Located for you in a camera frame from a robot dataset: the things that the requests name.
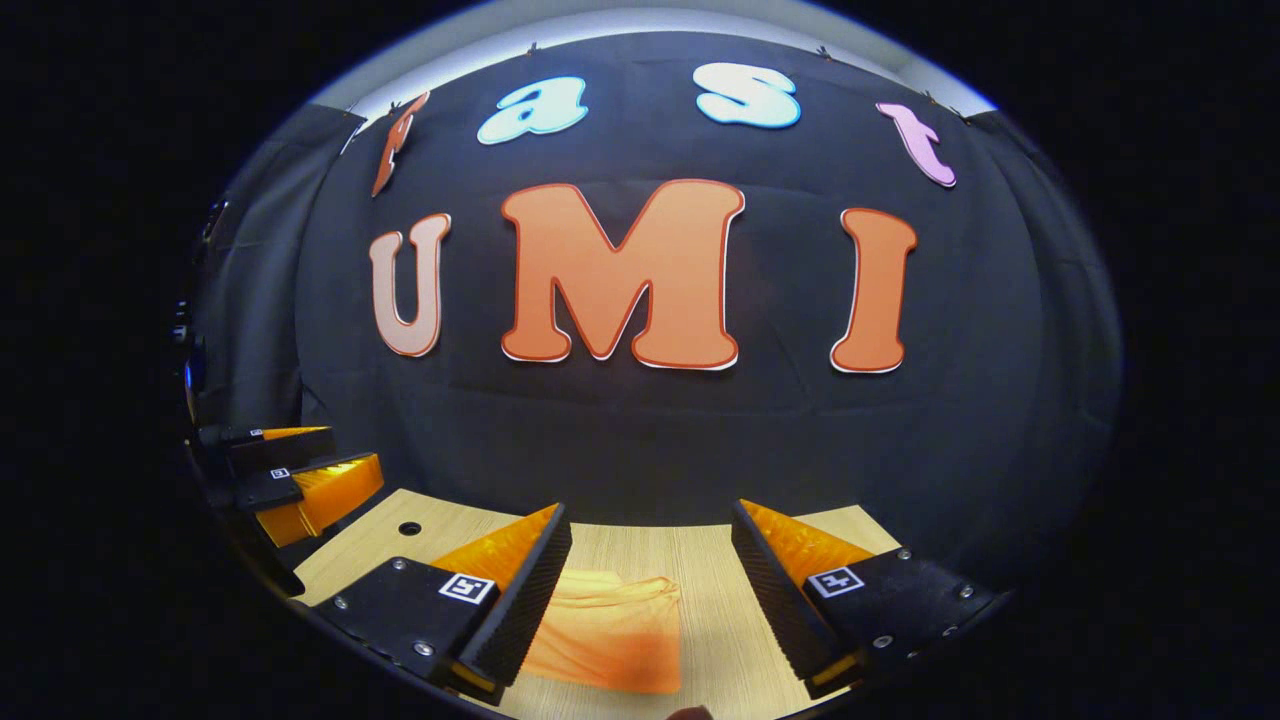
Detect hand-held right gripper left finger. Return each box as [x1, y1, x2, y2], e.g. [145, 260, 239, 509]
[290, 502, 573, 706]

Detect orange T-shirt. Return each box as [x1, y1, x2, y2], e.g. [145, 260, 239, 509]
[520, 568, 684, 696]

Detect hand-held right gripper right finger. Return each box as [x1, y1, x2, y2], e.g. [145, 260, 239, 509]
[730, 499, 1001, 701]

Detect black backdrop cloth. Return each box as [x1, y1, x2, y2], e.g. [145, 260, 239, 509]
[185, 30, 1121, 601]

